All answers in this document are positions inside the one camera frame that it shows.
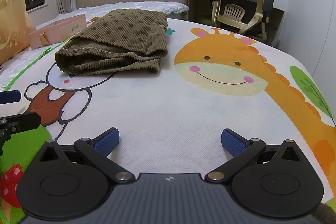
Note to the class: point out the orange paper shopping bag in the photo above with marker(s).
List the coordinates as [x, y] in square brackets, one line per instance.
[15, 25]

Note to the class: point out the pink gift box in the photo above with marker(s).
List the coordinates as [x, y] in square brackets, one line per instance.
[58, 31]

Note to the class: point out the white wardrobe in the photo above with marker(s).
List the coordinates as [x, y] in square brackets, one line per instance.
[303, 30]

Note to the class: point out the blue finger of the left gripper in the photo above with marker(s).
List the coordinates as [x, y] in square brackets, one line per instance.
[15, 124]
[10, 96]

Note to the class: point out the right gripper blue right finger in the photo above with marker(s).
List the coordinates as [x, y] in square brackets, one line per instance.
[243, 152]

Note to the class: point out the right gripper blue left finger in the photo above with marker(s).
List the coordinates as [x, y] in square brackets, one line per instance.
[95, 153]

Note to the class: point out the brown polka dot corduroy garment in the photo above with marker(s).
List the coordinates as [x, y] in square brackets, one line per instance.
[122, 40]

